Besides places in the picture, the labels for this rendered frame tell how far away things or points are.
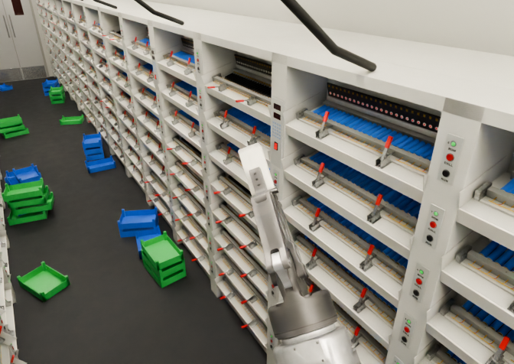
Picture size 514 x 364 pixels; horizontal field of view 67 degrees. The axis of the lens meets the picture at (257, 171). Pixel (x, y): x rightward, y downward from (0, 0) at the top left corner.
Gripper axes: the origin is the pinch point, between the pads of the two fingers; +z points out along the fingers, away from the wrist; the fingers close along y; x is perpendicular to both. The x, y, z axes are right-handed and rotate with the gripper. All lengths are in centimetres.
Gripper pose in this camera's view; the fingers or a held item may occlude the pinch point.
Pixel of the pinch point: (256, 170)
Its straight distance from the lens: 50.3
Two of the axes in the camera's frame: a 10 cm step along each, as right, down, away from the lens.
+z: -2.9, -9.0, 3.3
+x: -9.3, 3.5, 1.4
